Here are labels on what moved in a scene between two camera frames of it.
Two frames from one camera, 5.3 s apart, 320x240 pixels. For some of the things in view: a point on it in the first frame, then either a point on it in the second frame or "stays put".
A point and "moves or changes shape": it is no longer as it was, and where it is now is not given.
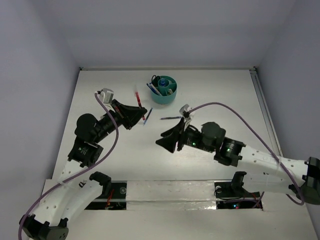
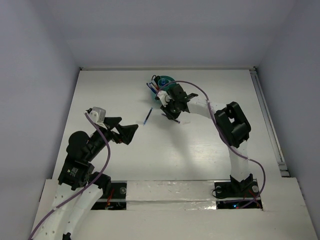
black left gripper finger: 130,112 to 111,122
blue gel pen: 148,116 stays put
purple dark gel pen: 166,118 moves or changes shape
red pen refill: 140,103 to 155,85
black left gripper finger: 132,114 to 127,132
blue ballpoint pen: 152,87 stays put
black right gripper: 171,136 to 166,110
